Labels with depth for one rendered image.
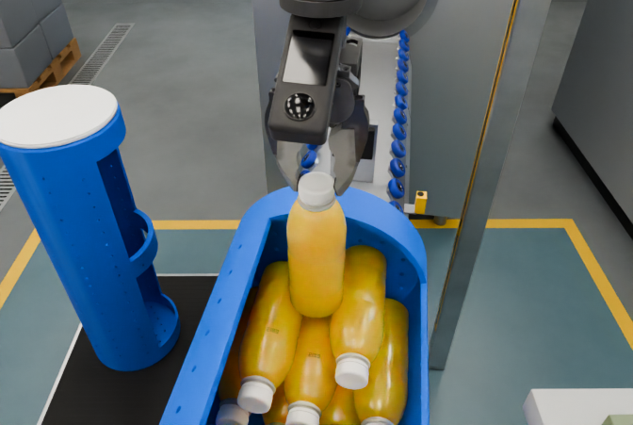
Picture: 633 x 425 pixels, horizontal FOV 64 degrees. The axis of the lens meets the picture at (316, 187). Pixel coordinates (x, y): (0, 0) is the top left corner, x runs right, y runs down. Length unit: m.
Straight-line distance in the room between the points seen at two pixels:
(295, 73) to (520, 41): 0.80
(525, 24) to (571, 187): 1.86
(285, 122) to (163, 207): 2.23
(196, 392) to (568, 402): 0.38
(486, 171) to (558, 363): 1.00
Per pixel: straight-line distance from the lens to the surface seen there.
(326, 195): 0.52
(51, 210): 1.35
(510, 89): 1.20
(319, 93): 0.40
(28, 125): 1.32
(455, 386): 1.95
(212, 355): 0.53
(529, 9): 1.14
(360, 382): 0.63
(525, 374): 2.05
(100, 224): 1.37
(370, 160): 1.13
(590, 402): 0.63
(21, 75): 3.63
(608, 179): 2.82
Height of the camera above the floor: 1.65
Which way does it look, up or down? 39 degrees down
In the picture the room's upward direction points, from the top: straight up
